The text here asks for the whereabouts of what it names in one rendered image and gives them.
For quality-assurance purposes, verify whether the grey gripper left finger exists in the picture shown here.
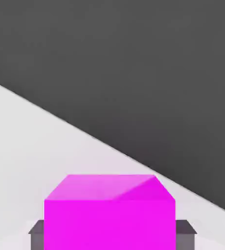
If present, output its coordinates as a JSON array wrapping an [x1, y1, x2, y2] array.
[[28, 219, 45, 250]]

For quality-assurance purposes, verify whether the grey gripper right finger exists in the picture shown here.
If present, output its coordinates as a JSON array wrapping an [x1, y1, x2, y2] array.
[[175, 219, 198, 250]]

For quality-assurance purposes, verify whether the small magenta cube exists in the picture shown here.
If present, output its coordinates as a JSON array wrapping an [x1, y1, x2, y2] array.
[[44, 174, 176, 250]]

